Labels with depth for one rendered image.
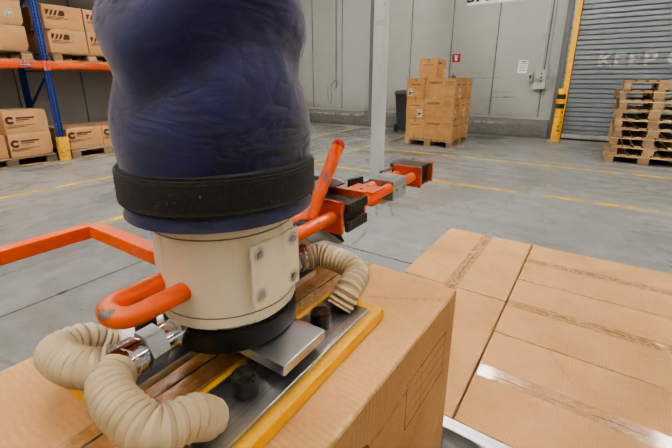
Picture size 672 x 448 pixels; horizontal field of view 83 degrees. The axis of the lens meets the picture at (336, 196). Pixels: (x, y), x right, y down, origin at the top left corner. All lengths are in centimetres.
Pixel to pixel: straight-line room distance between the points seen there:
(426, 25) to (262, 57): 1081
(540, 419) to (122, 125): 104
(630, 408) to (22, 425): 119
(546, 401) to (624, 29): 951
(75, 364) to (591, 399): 111
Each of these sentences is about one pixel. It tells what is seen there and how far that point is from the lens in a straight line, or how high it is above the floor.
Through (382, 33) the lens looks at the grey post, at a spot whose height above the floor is 176.
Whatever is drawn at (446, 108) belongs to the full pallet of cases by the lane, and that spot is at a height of 77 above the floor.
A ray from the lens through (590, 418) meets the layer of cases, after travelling 119.
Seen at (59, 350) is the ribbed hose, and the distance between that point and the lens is 50.
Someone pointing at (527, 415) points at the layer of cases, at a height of 54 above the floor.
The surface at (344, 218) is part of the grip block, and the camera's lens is 65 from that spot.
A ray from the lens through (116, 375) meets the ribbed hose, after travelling 44.
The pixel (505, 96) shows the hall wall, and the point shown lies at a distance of 1052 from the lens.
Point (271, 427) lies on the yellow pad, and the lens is 45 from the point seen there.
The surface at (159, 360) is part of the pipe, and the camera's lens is 49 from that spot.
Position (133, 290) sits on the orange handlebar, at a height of 109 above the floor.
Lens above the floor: 130
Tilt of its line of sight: 17 degrees down
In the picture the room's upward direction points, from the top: straight up
